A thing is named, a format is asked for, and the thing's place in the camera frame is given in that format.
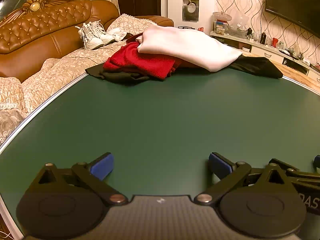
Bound glass bowl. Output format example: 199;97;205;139
232;17;250;37

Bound brown leather sofa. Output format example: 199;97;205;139
0;0;174;83

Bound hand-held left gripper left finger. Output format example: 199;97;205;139
37;152;129;207

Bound marble coffee table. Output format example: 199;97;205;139
241;51;320;93

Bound stacked clear containers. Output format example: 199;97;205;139
212;12;232;35

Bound red garment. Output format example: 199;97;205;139
103;41;177;80

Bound white socks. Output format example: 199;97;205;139
107;27;128;42

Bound silver wall poster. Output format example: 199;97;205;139
182;0;200;22

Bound pale pink garment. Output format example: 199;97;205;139
136;26;243;72

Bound black garment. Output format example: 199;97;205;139
85;56;283;82

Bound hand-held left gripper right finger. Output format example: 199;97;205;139
194;152;286;207

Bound white sneaker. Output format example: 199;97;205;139
75;21;104;50
92;20;115;44

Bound wall television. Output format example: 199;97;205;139
265;0;320;39

